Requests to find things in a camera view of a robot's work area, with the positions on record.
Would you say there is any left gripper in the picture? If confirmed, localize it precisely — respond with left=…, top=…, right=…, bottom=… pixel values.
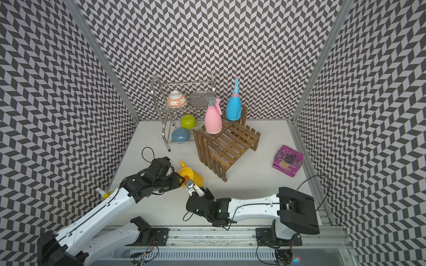
left=154, top=172, right=185, bottom=193

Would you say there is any yellow watering can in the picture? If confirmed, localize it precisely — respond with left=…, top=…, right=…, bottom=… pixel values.
left=178, top=161, right=204, bottom=187

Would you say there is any pink spray bottle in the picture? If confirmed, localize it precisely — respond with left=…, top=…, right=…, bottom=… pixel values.
left=205, top=96, right=223, bottom=135

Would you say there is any blue spray bottle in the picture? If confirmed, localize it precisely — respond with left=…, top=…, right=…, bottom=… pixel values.
left=226, top=76, right=242, bottom=121

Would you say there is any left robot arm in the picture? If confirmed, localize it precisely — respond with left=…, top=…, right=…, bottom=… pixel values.
left=37, top=157, right=185, bottom=266

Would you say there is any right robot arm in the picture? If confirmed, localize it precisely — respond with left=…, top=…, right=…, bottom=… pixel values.
left=186, top=185, right=320, bottom=240

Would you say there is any wooden slatted shelf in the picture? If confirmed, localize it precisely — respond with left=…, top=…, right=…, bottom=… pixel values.
left=193, top=106, right=261, bottom=182

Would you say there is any blue bowl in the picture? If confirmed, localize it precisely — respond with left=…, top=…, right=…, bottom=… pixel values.
left=172, top=127, right=190, bottom=143

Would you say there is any lime green bowl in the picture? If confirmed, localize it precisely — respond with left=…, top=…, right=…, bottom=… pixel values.
left=180, top=115, right=197, bottom=130

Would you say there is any yellow spray bottle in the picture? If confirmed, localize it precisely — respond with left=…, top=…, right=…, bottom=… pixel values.
left=96, top=187, right=114, bottom=201

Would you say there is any metal dish rack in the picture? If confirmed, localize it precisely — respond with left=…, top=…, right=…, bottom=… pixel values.
left=149, top=73, right=217, bottom=152

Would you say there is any white orange patterned bowl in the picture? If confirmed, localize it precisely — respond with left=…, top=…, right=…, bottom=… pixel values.
left=167, top=91, right=187, bottom=109

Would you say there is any grey glass plate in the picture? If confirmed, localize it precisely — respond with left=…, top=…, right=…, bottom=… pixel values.
left=188, top=91, right=215, bottom=109

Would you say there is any purple snack box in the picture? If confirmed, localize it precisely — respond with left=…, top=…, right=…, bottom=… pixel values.
left=272, top=145, right=304, bottom=177

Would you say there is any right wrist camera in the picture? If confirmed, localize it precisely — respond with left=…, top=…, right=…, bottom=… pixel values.
left=185, top=180, right=205, bottom=197

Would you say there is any aluminium front rail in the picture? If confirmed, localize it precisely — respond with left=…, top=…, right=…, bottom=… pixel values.
left=153, top=226, right=352, bottom=249

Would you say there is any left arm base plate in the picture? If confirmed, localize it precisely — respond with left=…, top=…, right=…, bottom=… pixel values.
left=129, top=228, right=170, bottom=247

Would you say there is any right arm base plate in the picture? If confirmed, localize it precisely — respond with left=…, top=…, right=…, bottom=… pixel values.
left=255, top=227, right=302, bottom=248

